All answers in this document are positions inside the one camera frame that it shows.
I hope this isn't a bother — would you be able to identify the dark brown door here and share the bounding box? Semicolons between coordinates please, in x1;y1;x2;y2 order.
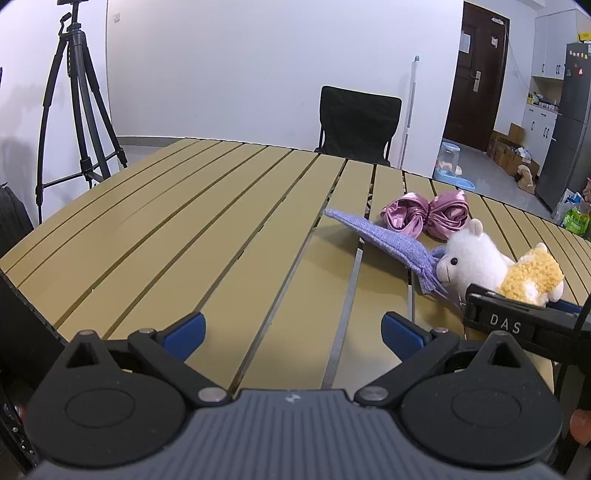
443;1;511;153

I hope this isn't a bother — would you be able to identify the purple knitted cloth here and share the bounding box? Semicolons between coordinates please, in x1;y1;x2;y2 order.
323;209;448;296

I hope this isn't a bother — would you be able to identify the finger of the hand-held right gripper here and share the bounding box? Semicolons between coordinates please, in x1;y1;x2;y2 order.
549;299;583;316
464;283;491;330

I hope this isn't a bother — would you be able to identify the grey refrigerator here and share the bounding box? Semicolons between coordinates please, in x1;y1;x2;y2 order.
536;41;591;213

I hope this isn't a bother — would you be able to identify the green packet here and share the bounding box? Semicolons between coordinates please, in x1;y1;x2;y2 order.
561;206;591;238

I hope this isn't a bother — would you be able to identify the white plastic bag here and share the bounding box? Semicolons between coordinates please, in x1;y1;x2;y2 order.
551;189;583;220

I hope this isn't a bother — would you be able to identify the black tripod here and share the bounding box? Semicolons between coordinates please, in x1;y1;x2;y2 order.
36;9;129;224

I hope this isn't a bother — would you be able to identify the white wall cabinet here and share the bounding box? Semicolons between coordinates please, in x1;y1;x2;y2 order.
531;9;591;81

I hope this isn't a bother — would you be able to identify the white pole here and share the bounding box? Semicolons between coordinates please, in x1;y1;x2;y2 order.
399;55;422;169

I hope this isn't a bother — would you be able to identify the tan folding table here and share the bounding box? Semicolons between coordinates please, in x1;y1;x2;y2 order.
0;137;591;402

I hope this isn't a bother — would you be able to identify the white base cabinet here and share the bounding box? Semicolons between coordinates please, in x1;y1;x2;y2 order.
522;104;559;162

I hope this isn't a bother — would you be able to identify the pink satin bow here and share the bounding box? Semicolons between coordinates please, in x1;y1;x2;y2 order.
381;190;469;241

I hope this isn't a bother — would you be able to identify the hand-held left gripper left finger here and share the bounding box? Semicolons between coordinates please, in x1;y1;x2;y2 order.
58;311;234;411

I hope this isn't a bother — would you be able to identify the open cardboard box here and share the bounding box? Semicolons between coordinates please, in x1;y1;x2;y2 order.
487;122;541;176

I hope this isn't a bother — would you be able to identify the black folding chair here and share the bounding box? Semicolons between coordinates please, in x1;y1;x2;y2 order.
314;85;402;167

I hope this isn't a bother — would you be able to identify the blue pet water dispenser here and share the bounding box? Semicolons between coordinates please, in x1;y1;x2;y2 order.
434;142;476;191

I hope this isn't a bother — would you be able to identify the yellow plush toy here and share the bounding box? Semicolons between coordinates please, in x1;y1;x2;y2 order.
499;243;565;306

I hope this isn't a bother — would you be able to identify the white plush alpaca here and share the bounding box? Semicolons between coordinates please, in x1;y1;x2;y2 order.
434;218;515;298

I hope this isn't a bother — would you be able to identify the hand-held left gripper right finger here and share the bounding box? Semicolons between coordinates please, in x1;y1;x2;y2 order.
353;311;532;409

